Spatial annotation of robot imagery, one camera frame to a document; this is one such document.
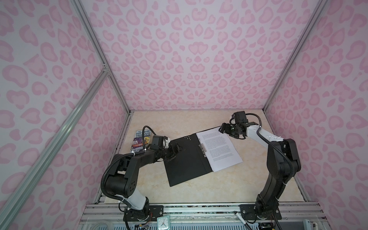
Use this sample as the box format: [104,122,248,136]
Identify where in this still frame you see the black file folder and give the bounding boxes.
[164,134,213,187]

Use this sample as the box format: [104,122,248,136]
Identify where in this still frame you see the white printed sheet back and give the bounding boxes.
[196,127,243,172]

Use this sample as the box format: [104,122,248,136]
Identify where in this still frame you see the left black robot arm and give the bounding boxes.
[100,126,184,221]

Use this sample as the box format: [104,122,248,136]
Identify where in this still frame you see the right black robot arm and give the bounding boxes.
[219,111,301,219]

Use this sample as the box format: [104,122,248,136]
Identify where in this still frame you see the colourful paperback book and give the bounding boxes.
[130,128,153,152]

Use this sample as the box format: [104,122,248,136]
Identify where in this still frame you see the small white desk clock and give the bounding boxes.
[157,216,171,230]

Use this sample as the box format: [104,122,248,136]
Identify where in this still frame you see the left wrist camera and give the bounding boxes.
[150,135,171,150]

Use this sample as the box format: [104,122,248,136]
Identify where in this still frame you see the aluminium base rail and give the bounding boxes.
[80,202,331,230]

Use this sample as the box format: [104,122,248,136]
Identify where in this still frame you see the aluminium diagonal frame bar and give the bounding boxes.
[1,70,109,230]

